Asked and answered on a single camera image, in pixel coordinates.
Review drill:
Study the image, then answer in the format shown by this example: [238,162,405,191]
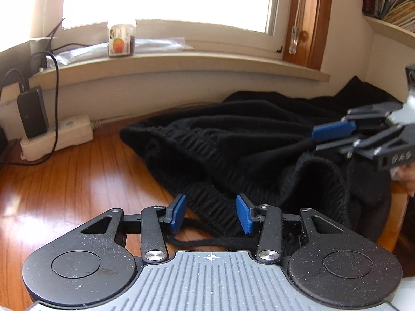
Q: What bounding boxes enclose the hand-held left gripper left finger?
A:
[79,194,188,264]

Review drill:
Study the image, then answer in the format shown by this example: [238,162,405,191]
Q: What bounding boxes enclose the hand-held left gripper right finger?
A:
[236,194,345,264]

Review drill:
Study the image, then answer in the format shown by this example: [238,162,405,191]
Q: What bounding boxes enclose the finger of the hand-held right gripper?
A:
[316,125,406,159]
[311,102,404,141]

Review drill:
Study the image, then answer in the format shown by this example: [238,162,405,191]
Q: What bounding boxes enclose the black knit pants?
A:
[120,91,394,250]

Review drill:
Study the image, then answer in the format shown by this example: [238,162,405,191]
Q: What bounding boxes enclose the person's right hand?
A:
[391,164,415,198]

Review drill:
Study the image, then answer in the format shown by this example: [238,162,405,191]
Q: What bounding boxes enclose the folded black garment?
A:
[337,76,406,104]

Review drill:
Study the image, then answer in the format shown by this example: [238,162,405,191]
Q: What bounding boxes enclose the wooden window trim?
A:
[282,0,334,72]

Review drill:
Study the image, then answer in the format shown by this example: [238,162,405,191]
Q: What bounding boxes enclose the white power strip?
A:
[20,114,94,162]

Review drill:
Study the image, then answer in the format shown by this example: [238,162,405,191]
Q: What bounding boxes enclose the beige window sill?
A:
[27,50,330,88]

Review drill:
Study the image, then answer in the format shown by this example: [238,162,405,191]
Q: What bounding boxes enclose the clear plastic bag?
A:
[52,37,195,65]

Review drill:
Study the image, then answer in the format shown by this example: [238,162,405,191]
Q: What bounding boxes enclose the black power adapter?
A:
[17,86,49,140]

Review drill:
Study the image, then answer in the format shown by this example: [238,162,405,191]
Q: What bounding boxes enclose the glass jar with fruit label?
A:
[108,23,137,58]

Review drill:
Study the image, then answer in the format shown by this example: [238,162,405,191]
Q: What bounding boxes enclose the cream wall bookshelf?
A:
[363,0,415,44]

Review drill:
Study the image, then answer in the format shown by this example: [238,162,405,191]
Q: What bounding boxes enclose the blind cord with clear pull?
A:
[288,0,308,55]

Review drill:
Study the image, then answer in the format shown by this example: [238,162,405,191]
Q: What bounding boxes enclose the white power strip cable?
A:
[90,110,156,128]

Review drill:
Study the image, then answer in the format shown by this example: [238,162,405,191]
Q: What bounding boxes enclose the white window frame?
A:
[29,0,292,60]

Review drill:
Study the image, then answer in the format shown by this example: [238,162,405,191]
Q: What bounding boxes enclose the black adapter cable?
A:
[2,69,28,104]
[0,51,60,166]

